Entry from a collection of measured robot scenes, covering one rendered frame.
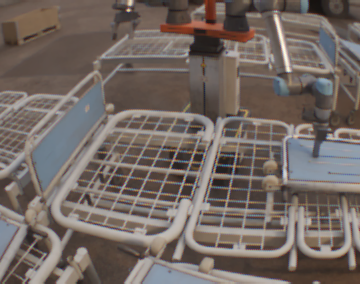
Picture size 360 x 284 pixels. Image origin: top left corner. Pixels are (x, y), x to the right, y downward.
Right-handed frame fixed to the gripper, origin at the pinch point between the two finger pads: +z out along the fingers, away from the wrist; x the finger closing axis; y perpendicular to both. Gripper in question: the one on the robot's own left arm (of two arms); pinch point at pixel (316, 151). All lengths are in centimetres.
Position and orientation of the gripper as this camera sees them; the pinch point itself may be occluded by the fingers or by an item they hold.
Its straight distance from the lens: 146.0
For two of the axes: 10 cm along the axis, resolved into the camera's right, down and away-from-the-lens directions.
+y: 9.8, 0.8, -2.0
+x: 2.1, -4.5, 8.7
